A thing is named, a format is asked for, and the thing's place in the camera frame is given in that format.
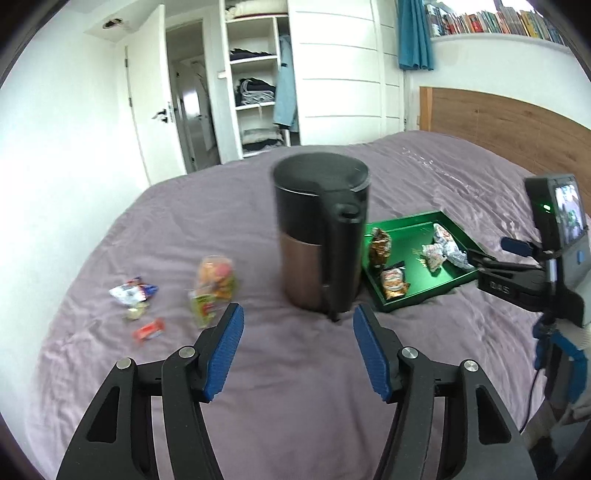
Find white blue peanut snack packet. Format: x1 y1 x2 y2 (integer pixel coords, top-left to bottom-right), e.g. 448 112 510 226
434 223 474 271

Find olive green pastry packet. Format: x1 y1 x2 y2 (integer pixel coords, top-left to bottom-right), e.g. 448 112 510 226
125 301 149 321

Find pink white cartoon snack packet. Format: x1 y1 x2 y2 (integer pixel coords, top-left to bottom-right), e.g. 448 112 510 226
421 243 447 273

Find clear bag of colourful snacks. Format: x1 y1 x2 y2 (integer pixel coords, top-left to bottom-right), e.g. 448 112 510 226
194 255 236 301

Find white blue red wafer packet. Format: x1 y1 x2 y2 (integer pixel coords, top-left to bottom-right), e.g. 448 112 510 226
109 277 158 307

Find dark blue butter cookies packet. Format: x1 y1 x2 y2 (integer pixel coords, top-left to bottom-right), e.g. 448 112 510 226
380 265 410 302

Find brown nutrition snack packet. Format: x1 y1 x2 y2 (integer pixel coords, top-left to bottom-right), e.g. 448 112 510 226
368 227 392 269

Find blue white gloved hand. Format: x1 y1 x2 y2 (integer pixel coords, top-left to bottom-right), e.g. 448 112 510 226
522 319 590 450

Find small red candy packet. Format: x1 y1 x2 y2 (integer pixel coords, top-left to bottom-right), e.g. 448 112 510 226
132 318 165 342

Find green snack packet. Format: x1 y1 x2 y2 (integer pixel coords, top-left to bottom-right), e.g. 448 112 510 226
188 289 218 328

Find wooden headboard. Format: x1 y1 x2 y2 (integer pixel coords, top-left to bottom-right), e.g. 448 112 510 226
419 86 591 209

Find purple bed sheet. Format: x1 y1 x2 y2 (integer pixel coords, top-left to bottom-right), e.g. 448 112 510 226
26 131 539 479

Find green metal tray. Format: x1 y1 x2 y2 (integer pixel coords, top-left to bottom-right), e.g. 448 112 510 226
362 211 485 312

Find black and bronze electric kettle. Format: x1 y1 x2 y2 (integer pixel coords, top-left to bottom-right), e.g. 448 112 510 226
271 152 370 322

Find teal curtain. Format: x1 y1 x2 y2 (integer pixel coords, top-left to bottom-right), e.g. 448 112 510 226
398 0 435 71

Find row of books on shelf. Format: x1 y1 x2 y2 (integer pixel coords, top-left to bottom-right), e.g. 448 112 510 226
424 1 566 46

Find folded white linens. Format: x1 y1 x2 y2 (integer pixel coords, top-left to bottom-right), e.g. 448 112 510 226
240 127 284 152

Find light blue hanging jacket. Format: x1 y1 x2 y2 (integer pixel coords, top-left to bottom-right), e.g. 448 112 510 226
273 34 298 133

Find white wardrobe with shelves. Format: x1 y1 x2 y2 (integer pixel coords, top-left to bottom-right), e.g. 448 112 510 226
214 1 405 163

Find folded dark clothes pile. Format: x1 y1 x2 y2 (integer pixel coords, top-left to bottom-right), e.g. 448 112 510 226
235 78 276 107

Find camera screen unit on gripper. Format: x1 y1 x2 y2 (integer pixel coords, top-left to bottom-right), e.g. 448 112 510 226
524 174 590 290

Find white door with black handle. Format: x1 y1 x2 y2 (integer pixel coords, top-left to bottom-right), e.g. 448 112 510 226
126 4 186 185

